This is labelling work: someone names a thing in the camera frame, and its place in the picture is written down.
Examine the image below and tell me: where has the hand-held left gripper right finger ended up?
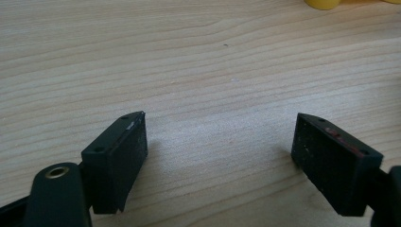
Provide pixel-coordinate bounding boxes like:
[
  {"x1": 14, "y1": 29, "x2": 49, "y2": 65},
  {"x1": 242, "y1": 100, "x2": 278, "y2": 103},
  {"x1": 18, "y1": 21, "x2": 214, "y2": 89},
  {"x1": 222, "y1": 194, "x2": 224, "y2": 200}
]
[{"x1": 290, "y1": 113, "x2": 385, "y2": 218}]

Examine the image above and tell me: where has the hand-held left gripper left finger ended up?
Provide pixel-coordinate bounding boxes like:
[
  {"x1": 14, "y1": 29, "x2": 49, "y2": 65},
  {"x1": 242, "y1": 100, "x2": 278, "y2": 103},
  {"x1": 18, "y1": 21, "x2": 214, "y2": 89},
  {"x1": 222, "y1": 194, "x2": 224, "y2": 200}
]
[{"x1": 80, "y1": 111, "x2": 149, "y2": 215}]

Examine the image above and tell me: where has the yellow plastic object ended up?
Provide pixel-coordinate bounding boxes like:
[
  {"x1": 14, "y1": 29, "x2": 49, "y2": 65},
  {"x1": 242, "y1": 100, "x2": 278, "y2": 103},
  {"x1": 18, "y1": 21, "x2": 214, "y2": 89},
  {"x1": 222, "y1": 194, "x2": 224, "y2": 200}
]
[{"x1": 304, "y1": 0, "x2": 342, "y2": 11}]

